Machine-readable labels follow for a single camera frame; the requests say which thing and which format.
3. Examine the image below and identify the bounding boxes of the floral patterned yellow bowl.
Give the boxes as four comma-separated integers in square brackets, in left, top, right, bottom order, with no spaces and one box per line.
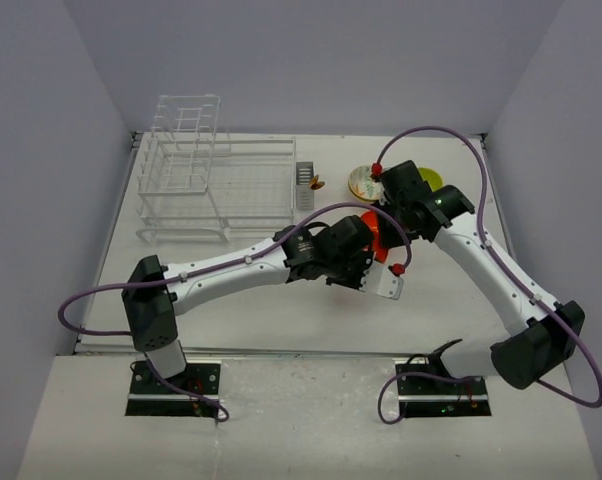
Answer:
[347,165,383,200]

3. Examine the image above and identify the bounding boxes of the blue patterned yellow bowl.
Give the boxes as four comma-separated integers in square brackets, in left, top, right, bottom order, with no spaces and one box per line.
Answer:
[350,191,380,204]

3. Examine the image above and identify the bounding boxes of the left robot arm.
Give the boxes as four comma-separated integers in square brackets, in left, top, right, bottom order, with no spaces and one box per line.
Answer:
[122,215,374,393]

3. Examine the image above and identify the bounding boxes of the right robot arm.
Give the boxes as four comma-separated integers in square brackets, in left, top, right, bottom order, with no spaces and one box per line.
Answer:
[379,160,585,390]

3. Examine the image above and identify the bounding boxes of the grey cutlery holder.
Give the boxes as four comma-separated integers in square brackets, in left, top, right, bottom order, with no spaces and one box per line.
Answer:
[295,161,315,211]

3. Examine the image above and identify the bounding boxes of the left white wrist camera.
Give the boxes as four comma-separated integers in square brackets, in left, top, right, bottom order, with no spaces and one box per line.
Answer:
[360,262,404,300]

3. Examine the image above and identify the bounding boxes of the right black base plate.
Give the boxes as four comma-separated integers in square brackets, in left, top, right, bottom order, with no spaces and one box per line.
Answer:
[396,376,492,419]

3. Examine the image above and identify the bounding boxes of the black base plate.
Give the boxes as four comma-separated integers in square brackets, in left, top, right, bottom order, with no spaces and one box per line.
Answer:
[125,360,221,418]
[396,376,492,419]

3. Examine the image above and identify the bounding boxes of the white wire dish rack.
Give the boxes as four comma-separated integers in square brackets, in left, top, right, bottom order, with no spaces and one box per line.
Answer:
[136,94,296,243]

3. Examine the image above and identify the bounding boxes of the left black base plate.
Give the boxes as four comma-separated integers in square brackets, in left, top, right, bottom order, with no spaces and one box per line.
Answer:
[125,360,221,418]

